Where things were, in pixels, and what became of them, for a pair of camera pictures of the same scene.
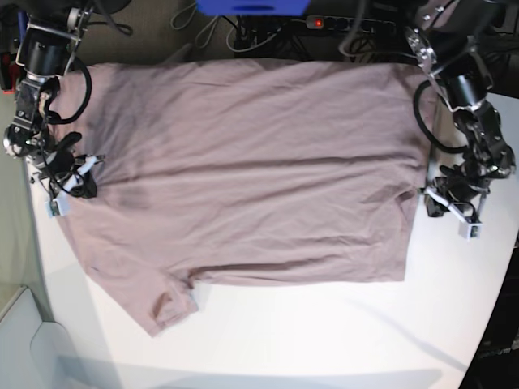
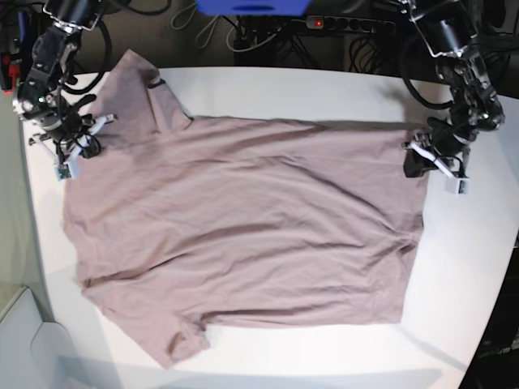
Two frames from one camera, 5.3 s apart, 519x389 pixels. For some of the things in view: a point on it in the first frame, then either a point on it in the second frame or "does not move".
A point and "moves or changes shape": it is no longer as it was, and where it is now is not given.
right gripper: x=459 y=193 → x=448 y=154
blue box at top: x=254 y=7 does not move
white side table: x=34 y=353 does not move
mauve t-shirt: x=255 y=172 moves or changes shape
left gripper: x=64 y=175 → x=83 y=138
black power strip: x=335 y=23 does not move
